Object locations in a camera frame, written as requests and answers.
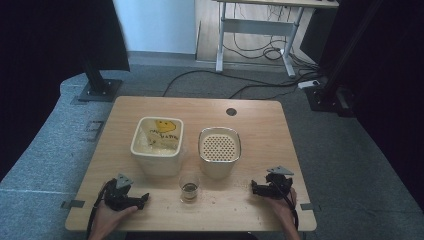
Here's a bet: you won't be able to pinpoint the black stand with base plate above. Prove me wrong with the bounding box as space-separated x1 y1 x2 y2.
303 0 384 118
77 59 124 103

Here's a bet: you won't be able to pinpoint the white power strip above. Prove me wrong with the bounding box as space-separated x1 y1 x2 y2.
297 79 321 90

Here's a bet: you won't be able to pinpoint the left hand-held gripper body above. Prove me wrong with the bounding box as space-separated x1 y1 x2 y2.
102 172 142 212

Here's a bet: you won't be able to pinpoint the clear glass cup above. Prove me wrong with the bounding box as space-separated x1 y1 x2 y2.
178 172 201 204

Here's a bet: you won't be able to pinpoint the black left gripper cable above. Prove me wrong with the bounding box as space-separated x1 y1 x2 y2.
85 180 114 240

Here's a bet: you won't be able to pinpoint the black curtain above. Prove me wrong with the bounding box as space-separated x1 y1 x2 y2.
299 0 424 213
0 0 131 183

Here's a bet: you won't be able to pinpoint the person's left hand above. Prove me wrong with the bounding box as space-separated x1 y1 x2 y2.
92 201 140 234

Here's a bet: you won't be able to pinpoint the cream container with perforated insert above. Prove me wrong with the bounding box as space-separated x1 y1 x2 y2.
197 126 242 180

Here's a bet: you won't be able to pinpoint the white metal desk frame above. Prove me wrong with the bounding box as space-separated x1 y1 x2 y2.
213 0 340 79

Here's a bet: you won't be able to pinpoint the black floor cables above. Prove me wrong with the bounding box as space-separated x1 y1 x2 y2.
161 3 325 101

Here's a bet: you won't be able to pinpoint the grey tape strip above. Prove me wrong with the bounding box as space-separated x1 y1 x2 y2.
60 199 86 210
299 202 322 212

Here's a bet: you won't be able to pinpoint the cream bin with yellow print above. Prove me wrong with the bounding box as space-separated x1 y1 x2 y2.
130 116 185 177

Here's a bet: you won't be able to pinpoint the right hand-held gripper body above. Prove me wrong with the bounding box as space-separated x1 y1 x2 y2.
258 165 295 201

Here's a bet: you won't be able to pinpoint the person's right hand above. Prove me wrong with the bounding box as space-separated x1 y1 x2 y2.
265 187 298 228

